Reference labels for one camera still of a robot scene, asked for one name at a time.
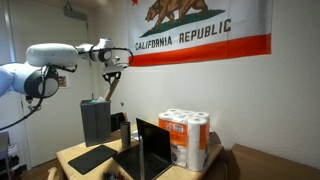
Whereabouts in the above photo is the small photo on door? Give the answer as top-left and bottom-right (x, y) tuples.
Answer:
(58, 75), (70, 89)

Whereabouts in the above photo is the grey plastic bin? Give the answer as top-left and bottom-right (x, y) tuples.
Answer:
(79, 98), (112, 148)

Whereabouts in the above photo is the white paper sheet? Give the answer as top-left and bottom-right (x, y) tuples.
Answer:
(130, 129), (141, 141)

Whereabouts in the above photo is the grey metal shelf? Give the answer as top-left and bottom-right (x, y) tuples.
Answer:
(0, 131), (21, 180)

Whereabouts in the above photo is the dark backpack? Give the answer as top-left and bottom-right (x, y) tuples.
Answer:
(209, 131), (224, 147)

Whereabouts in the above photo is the steel tumbler cup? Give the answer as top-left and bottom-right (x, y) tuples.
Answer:
(119, 121), (132, 150)

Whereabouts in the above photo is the paper towel rolls pack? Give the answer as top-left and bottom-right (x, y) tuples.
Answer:
(157, 108), (212, 173)

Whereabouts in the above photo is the metal tissue roll holder stand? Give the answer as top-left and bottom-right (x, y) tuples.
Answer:
(137, 134), (146, 180)

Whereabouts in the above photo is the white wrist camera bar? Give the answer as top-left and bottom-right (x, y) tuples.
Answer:
(103, 64), (125, 75)

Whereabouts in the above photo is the coloured marker pens pack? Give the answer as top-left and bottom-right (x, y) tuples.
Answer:
(103, 170), (126, 180)

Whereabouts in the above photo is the grey door closer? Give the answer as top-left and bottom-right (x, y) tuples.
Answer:
(63, 1), (89, 22)

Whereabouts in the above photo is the curved wooden frame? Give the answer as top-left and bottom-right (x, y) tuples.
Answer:
(46, 166), (63, 180)

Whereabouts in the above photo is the California Republic flag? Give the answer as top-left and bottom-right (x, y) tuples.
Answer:
(128, 0), (273, 68)

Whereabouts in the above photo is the brown cardboard tissue roll tube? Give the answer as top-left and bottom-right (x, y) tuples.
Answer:
(103, 78), (120, 102)

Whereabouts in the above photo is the brown armchair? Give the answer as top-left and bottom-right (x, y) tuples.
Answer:
(229, 143), (320, 180)

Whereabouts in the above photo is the metal door handle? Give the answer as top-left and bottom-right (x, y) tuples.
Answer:
(27, 96), (43, 113)

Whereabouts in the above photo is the black flat pad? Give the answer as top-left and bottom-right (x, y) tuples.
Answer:
(67, 144), (119, 176)

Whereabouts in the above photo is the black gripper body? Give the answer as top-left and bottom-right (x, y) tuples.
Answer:
(102, 70), (122, 80)

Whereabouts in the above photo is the black laptop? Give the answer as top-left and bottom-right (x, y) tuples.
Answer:
(112, 117), (174, 180)

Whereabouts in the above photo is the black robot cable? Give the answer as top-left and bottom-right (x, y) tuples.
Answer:
(0, 46), (135, 132)

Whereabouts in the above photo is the black box behind bin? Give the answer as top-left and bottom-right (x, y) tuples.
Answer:
(110, 112), (129, 133)

